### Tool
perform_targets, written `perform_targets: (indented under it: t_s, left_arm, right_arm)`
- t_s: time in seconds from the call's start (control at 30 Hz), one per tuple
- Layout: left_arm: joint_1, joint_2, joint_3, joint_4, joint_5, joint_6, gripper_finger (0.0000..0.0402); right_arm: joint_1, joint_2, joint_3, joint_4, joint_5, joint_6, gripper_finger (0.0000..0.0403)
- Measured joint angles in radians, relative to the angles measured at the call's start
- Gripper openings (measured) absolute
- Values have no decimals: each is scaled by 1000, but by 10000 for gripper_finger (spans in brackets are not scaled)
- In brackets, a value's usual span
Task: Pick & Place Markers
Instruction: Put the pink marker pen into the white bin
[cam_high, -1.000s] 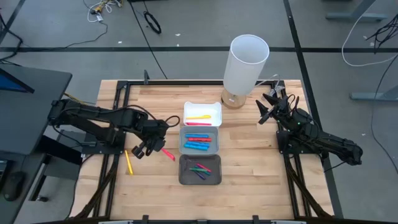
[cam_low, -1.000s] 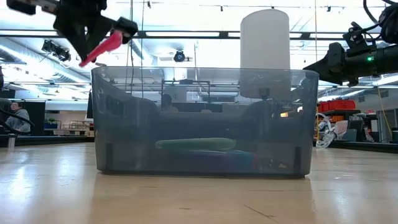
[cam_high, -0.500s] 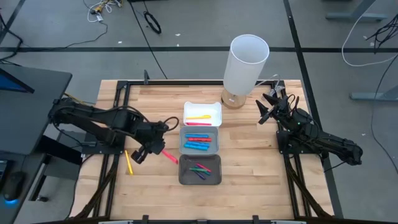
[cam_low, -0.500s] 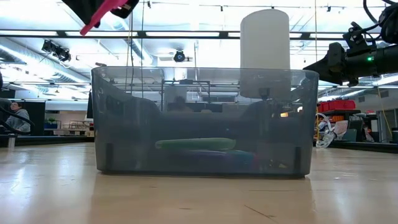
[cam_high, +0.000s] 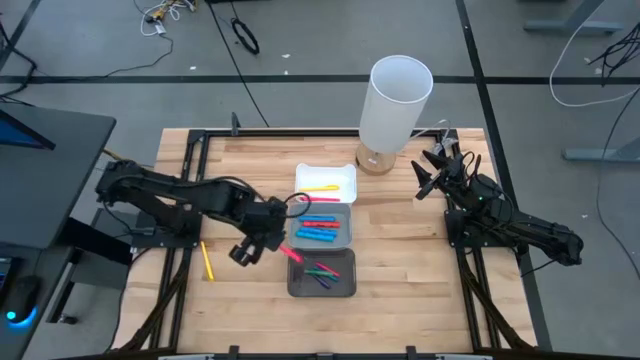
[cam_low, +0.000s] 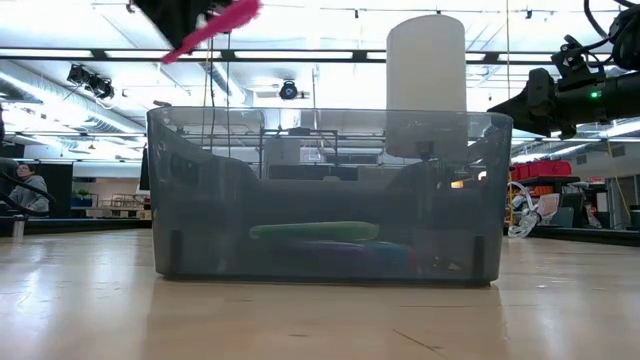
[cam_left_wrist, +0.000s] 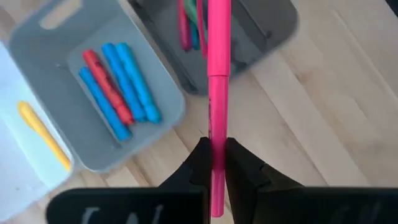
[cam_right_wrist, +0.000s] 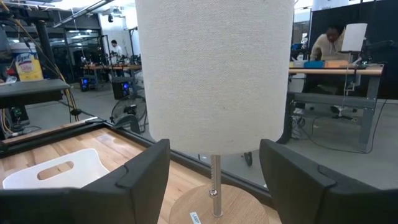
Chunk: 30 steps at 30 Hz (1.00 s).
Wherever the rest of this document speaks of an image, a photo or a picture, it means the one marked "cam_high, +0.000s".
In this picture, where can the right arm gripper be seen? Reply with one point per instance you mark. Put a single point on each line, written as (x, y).
(455, 180)

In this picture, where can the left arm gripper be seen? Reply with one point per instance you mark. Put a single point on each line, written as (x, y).
(247, 254)

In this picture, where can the pinkish red marker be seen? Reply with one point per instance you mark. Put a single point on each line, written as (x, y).
(292, 254)

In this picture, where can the blue marker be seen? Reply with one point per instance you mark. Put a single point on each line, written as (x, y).
(312, 237)
(326, 231)
(317, 218)

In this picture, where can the green marker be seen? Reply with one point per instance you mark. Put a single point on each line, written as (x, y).
(320, 273)

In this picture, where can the thick red marker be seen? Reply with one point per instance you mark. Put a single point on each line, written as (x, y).
(322, 224)

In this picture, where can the pink marker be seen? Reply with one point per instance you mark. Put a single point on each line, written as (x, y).
(327, 269)

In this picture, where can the purple marker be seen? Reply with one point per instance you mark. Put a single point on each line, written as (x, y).
(324, 283)

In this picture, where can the thin red marker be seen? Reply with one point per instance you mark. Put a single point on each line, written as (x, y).
(320, 199)

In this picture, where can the yellow marker with clip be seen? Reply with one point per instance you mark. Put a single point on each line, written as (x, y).
(320, 188)

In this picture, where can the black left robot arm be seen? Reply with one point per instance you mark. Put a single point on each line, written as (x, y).
(175, 192)

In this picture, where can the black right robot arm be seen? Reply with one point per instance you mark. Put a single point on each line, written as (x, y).
(525, 230)

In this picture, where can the dark translucent plastic bin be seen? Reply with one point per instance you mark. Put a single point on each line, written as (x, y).
(300, 285)

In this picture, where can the white shade table lamp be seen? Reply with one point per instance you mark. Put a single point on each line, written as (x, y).
(395, 105)

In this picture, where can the grey plastic bin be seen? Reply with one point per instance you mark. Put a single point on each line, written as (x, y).
(344, 212)

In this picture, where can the white plastic bin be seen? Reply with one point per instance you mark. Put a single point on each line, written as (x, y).
(325, 175)

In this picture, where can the grey desk foot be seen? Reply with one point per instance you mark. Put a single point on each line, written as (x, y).
(570, 26)
(595, 155)

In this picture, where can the black desk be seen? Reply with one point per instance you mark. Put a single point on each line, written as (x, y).
(60, 200)

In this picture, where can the black computer mouse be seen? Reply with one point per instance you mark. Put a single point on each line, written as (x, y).
(22, 295)

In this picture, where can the black keyboard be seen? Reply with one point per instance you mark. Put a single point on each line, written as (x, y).
(6, 272)

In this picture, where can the computer monitor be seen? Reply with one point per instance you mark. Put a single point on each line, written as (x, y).
(20, 135)

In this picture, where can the black frame clamp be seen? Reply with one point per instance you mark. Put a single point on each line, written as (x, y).
(233, 351)
(411, 351)

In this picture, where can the silver bracket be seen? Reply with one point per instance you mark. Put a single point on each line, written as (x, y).
(462, 357)
(185, 357)

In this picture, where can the black aluminium table frame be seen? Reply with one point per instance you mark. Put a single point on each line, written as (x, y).
(300, 132)

